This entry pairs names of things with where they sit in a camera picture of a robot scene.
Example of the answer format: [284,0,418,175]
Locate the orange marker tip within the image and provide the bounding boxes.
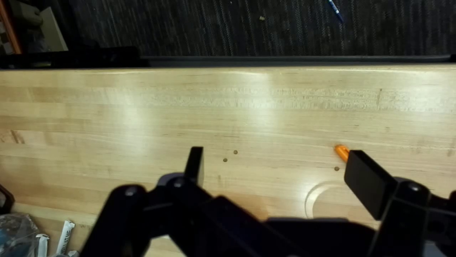
[334,144,349,161]

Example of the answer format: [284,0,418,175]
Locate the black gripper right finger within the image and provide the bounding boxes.
[344,149,398,219]

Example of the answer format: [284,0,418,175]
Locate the clear plastic bag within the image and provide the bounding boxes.
[0,214,39,257]

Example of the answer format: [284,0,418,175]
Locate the blue pen on floor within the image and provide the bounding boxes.
[327,0,344,24]

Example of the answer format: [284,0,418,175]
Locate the clear plastic lid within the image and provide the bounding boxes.
[304,181,379,228]

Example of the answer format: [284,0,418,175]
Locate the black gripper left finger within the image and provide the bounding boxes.
[184,145,204,185]

